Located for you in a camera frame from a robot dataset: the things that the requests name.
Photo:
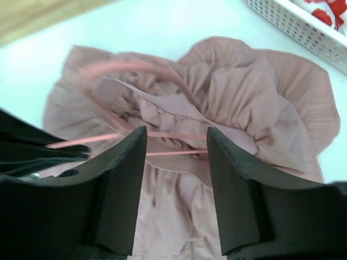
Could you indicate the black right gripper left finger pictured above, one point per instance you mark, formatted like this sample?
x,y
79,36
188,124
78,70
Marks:
x,y
88,212

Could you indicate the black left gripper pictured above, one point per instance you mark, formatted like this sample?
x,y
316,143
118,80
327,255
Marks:
x,y
24,148

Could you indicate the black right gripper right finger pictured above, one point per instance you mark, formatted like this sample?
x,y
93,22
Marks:
x,y
265,213

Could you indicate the pink pleated skirt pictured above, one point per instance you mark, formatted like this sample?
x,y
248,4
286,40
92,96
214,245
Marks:
x,y
277,106

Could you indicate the pink wire hanger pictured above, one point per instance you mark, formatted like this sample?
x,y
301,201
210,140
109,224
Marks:
x,y
70,115

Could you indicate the wooden clothes rack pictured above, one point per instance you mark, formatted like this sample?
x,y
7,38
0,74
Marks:
x,y
23,18

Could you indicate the white laundry basket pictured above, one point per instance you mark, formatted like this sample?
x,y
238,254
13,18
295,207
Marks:
x,y
310,32

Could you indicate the red floral white garment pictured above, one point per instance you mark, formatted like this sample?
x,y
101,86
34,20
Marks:
x,y
332,13

